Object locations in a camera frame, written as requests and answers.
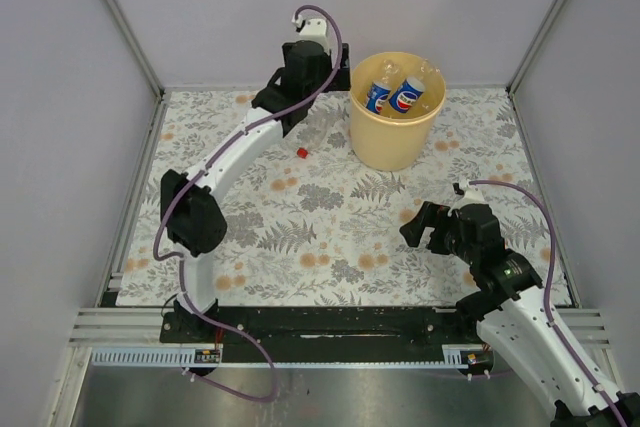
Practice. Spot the Pepsi label plastic bottle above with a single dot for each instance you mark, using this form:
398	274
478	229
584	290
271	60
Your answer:
417	82

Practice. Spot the clear bottle red cap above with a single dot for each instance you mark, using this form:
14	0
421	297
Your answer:
322	131

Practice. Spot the floral patterned table mat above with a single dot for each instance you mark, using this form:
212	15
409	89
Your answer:
325	231

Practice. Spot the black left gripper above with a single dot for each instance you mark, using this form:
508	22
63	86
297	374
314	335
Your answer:
339	81

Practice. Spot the right aluminium frame post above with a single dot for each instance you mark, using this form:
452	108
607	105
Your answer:
542	33

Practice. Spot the yellow plastic bin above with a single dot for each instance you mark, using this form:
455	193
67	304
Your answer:
384	141

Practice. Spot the white slotted cable duct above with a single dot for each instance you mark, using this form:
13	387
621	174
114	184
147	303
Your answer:
311	353

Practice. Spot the left aluminium frame post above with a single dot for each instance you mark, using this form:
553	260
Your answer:
122	24

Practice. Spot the blue label bottle blue cap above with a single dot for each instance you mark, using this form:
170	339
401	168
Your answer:
381	85

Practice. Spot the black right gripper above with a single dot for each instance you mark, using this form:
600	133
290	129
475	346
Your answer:
430	215

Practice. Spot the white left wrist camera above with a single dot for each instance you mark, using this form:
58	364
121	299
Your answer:
313	30

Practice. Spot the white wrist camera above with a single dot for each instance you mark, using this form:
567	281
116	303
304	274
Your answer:
313	30
467	195

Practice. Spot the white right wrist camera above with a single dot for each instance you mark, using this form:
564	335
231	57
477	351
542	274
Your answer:
467	195

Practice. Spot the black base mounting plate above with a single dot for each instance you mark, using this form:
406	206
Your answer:
277	326

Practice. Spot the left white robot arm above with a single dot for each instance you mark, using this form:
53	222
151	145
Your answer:
191	221

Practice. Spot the aluminium frame post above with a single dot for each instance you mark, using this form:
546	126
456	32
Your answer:
122	24
542	33

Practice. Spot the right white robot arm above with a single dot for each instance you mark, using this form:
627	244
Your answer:
510	315

